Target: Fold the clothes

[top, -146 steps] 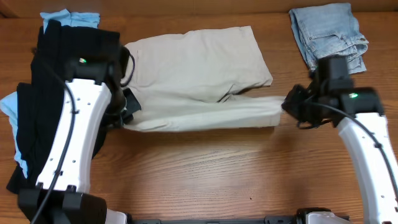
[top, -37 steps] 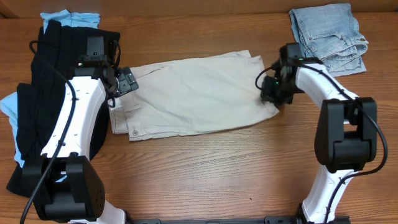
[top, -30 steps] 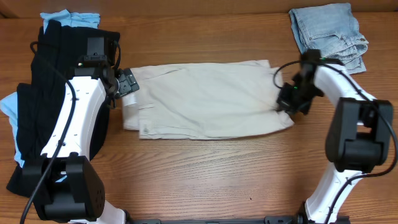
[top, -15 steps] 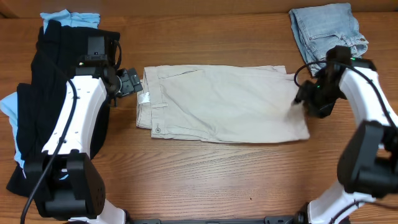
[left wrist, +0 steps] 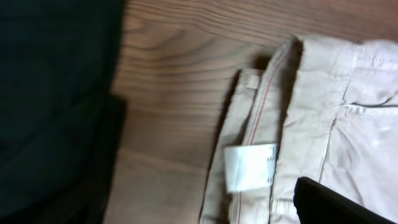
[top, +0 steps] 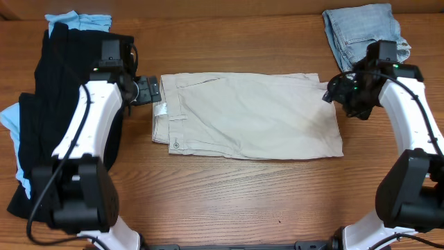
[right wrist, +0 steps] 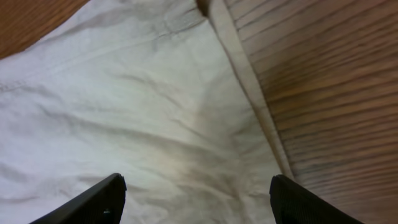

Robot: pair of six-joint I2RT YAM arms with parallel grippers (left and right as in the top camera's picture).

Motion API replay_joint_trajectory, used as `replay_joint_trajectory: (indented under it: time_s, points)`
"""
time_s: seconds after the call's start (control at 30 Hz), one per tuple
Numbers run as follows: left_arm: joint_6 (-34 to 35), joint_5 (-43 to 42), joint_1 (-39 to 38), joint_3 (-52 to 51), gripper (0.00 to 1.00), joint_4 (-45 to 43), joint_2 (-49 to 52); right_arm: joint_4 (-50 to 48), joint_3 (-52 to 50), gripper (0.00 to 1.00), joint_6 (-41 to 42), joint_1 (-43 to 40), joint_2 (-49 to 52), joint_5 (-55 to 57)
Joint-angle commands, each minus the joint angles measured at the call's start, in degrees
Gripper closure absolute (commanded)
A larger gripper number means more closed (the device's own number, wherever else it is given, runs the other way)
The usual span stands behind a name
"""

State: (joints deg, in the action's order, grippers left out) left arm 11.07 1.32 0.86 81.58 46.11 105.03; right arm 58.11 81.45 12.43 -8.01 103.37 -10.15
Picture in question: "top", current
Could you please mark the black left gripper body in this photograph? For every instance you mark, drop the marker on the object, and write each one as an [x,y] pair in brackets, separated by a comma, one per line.
[143,94]

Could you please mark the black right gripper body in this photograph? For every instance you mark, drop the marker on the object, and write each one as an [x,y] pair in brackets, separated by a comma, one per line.
[357,99]

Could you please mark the beige khaki shorts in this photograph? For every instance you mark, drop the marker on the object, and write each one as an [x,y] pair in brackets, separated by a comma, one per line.
[246,116]

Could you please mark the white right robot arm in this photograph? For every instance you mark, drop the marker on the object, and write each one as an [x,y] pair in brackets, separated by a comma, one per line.
[409,200]

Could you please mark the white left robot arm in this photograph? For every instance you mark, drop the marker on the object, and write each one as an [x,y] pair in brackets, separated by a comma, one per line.
[75,190]

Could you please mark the folded light blue jeans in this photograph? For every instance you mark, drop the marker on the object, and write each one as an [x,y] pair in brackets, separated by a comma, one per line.
[350,30]

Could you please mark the black garment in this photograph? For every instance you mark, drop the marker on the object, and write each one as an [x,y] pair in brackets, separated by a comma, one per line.
[68,56]

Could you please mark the light blue garment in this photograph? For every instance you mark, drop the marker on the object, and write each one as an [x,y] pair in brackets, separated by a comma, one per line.
[10,116]

